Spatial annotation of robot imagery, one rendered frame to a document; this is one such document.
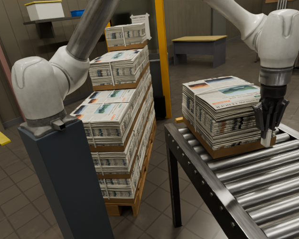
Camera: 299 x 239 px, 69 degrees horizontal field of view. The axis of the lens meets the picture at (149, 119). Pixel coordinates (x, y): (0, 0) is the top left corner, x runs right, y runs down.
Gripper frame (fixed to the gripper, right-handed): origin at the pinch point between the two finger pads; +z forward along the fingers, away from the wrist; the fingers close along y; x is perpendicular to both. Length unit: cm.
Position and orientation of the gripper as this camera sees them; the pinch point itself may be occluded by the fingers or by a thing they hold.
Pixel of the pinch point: (266, 137)
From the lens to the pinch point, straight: 90.0
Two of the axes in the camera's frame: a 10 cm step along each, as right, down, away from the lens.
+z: 1.1, 8.9, 4.4
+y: -9.6, 2.1, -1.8
